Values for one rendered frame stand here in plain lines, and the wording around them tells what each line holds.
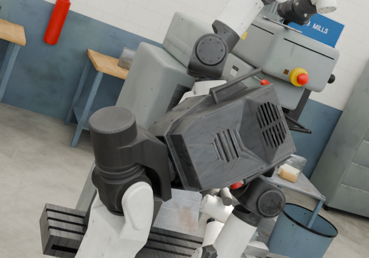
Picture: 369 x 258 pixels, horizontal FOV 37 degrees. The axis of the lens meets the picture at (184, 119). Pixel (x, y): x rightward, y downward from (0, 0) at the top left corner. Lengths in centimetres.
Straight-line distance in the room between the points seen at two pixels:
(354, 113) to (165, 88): 515
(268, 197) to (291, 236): 272
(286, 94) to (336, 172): 532
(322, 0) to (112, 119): 83
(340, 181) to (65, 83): 356
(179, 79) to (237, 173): 99
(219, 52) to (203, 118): 22
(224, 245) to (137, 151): 48
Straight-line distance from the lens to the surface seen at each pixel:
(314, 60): 188
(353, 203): 746
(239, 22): 157
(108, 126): 130
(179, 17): 272
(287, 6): 198
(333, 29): 721
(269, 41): 182
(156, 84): 235
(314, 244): 432
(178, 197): 251
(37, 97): 628
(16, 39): 528
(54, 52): 616
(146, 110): 237
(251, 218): 165
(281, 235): 435
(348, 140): 724
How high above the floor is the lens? 188
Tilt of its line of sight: 13 degrees down
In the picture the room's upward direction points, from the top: 23 degrees clockwise
